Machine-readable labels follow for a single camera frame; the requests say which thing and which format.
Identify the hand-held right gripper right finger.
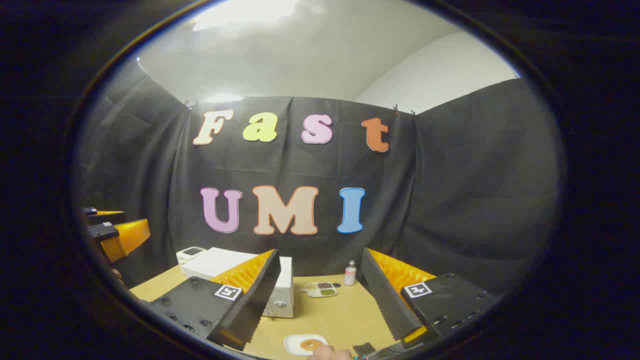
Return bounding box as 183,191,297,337
361,247,502,347

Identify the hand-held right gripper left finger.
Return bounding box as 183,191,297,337
149,248,282,351

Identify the white microwave oven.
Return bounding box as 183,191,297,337
181,247,295,319

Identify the white divided sauce dish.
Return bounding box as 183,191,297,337
301,282,341,299

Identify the white toaster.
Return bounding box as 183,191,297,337
176,246,207,266

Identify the black backdrop cloth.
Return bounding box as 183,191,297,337
72,60,566,301

